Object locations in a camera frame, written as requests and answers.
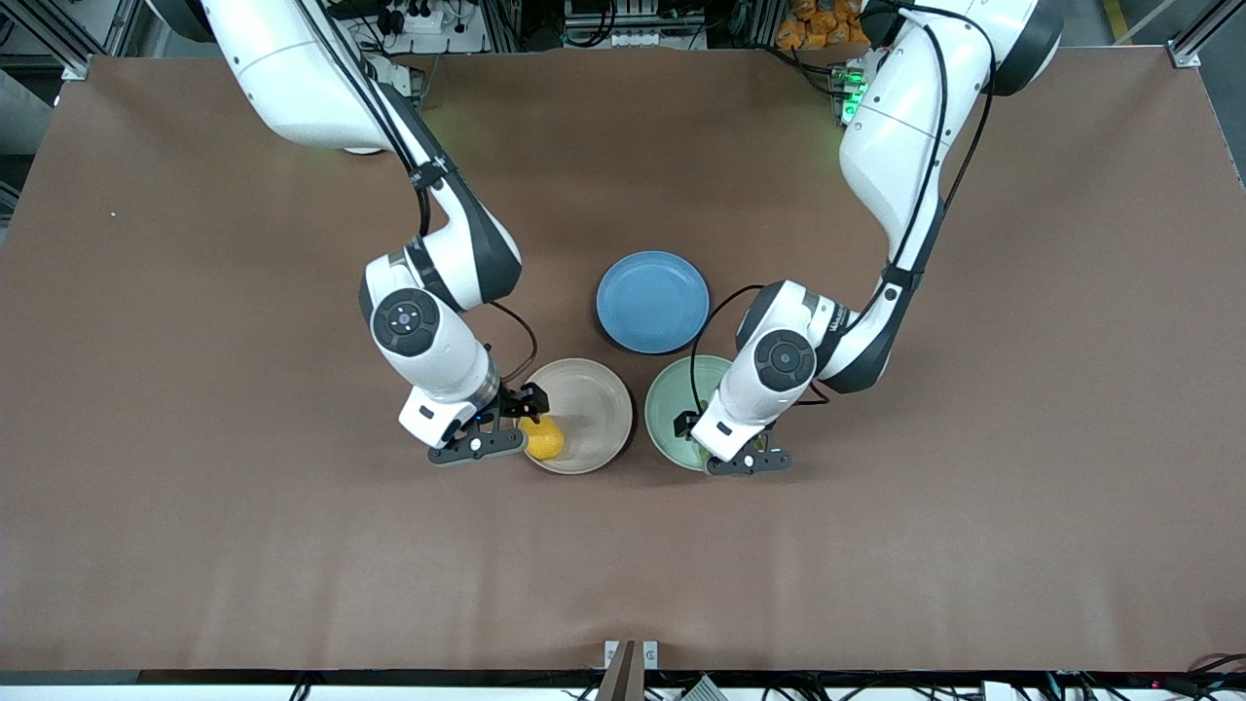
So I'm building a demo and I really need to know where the brown bar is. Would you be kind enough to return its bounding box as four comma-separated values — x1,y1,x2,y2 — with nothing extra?
596,640,645,701

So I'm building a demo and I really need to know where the orange snack bag pile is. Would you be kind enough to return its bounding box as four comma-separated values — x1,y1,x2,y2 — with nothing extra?
779,0,869,50

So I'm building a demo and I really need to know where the yellow lemon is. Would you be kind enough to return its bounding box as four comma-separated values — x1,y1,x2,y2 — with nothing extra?
519,414,566,461

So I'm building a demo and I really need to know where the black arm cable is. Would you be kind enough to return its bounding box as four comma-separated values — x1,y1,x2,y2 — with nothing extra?
688,5,994,420
292,0,538,387

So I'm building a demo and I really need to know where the green lettuce leaf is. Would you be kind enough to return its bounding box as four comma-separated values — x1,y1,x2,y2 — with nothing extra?
693,436,768,462

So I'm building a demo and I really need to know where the blue round plate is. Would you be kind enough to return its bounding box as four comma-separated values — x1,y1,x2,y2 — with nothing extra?
596,251,711,355

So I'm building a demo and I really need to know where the beige round plate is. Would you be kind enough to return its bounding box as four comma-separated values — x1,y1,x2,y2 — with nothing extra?
523,358,635,476

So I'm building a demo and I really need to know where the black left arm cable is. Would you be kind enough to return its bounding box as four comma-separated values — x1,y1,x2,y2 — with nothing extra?
688,5,994,420

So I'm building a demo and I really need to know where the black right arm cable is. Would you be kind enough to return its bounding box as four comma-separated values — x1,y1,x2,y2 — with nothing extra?
292,0,538,387

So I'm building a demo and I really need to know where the pale green round plate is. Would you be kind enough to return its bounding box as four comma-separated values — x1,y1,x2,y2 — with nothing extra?
644,354,737,472

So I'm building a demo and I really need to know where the white power strip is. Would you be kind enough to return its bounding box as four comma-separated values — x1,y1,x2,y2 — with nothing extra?
375,0,460,36

